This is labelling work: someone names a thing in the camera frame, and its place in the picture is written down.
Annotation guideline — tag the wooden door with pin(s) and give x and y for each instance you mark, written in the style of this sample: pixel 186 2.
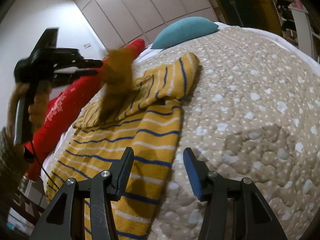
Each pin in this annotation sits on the wooden door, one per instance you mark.
pixel 258 14

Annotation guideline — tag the teal pillow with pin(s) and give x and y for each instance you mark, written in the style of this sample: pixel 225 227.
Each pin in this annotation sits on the teal pillow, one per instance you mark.
pixel 184 30

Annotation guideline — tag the wall switch plate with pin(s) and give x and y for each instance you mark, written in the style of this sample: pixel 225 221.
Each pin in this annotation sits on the wall switch plate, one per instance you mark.
pixel 87 45

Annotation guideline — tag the red long pillow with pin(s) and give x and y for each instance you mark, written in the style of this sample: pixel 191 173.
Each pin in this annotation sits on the red long pillow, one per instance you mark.
pixel 115 74

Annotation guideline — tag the white shelf unit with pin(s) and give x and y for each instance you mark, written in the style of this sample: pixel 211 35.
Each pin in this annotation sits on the white shelf unit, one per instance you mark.
pixel 308 40

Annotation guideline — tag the beige dotted quilt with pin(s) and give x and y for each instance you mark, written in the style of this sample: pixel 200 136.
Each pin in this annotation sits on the beige dotted quilt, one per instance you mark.
pixel 254 112

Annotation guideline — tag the yellow striped knit sweater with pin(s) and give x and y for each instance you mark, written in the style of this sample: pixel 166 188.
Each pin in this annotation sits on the yellow striped knit sweater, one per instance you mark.
pixel 149 122

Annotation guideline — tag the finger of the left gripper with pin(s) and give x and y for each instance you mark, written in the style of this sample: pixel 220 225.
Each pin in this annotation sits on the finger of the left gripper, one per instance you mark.
pixel 90 63
pixel 85 72

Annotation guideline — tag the white glossy wardrobe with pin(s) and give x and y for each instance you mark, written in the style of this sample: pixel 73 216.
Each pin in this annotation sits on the white glossy wardrobe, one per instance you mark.
pixel 118 22

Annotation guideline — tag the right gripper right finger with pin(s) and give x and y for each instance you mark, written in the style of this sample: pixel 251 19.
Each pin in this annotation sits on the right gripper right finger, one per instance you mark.
pixel 252 216

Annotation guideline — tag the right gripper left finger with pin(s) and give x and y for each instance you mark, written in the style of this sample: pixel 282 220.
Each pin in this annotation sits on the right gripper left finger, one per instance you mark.
pixel 64 217

